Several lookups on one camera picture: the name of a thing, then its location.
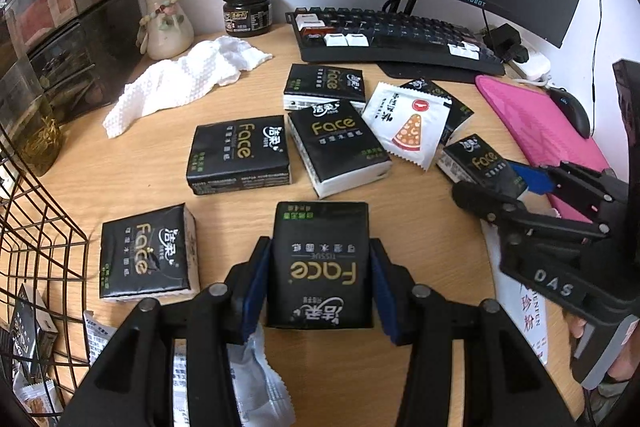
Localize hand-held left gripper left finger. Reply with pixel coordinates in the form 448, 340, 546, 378
57, 236, 273, 427

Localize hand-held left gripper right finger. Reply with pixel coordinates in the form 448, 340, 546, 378
367, 237, 586, 427

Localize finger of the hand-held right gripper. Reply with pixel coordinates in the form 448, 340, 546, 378
451, 180, 612, 244
506, 160, 629, 224

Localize black tissue pack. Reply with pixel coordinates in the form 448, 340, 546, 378
436, 133, 528, 202
10, 284, 58, 375
266, 201, 375, 330

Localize white long snack packet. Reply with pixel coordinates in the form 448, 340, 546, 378
12, 379, 58, 418
82, 312, 118, 365
170, 324, 296, 427

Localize white sachet with red logo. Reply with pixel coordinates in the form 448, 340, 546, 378
361, 82, 453, 171

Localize black wire basket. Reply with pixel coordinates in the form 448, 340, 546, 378
0, 122, 121, 427

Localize wooden desktop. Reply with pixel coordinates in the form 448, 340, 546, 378
45, 23, 586, 427

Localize person's right hand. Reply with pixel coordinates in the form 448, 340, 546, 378
564, 311, 640, 395

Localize pink mouse mat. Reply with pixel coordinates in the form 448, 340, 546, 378
474, 74, 626, 223

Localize black computer mouse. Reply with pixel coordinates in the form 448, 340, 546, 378
547, 86, 592, 138

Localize white power strip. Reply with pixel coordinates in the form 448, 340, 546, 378
502, 44, 552, 82

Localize black power adapter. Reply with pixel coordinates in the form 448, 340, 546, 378
482, 23, 530, 62

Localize black mechanical keyboard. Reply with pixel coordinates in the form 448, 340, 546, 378
285, 7, 507, 76

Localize white paper towel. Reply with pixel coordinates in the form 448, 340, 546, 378
102, 35, 273, 139

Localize cream ceramic vase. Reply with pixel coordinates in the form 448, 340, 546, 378
135, 0, 195, 60

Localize clear glass with gold print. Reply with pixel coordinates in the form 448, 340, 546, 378
0, 57, 66, 178

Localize dark glass jar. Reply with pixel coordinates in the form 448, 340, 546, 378
221, 0, 273, 38

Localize dark translucent drawer cabinet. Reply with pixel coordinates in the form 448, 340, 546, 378
0, 0, 146, 122

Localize thin black cable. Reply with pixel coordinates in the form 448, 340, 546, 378
591, 0, 603, 142

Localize beaded bracelet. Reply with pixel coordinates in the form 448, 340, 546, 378
136, 0, 182, 55

